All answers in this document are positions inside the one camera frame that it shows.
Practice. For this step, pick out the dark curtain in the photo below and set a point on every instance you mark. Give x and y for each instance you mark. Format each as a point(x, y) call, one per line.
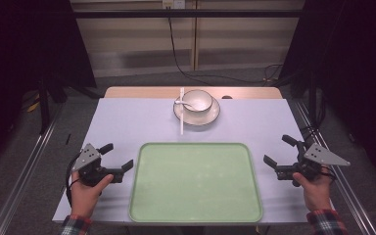
point(355, 65)
point(19, 49)

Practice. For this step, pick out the black horizontal bar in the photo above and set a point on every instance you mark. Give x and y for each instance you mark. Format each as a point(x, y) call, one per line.
point(127, 13)

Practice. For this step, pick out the white ceramic plate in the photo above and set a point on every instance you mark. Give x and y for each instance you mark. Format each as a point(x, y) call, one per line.
point(209, 117)

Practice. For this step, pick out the aluminium floor rail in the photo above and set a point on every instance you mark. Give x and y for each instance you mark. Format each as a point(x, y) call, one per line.
point(19, 182)
point(355, 202)

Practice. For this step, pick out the yellow floor item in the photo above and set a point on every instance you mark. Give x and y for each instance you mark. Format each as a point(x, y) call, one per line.
point(33, 106)

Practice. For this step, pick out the wooden vertical post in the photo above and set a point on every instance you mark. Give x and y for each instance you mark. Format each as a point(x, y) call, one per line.
point(194, 39)

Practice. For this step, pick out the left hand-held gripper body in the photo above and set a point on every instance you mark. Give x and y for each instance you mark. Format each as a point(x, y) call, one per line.
point(89, 163)

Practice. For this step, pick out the black metal stand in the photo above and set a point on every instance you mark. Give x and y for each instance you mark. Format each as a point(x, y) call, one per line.
point(44, 107)
point(312, 101)

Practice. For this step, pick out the light green plastic tray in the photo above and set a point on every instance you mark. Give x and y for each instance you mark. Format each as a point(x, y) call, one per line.
point(196, 182)

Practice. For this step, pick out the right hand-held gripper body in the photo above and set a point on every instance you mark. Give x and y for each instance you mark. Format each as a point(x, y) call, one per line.
point(323, 156)

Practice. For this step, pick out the white ceramic bowl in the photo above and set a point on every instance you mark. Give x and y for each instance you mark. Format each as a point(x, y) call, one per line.
point(199, 98)

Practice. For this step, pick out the person's left hand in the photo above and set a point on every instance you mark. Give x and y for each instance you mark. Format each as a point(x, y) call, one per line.
point(84, 197)

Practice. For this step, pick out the white wall socket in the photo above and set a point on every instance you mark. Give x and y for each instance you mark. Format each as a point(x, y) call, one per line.
point(173, 4)

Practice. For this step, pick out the pale lilac table mat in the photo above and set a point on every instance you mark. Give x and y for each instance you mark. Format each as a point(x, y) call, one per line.
point(127, 120)

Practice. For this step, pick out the person's right hand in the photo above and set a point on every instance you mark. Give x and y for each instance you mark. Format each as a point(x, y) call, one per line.
point(316, 194)

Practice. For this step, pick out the small black stick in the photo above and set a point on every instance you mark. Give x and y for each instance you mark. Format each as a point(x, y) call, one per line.
point(68, 139)

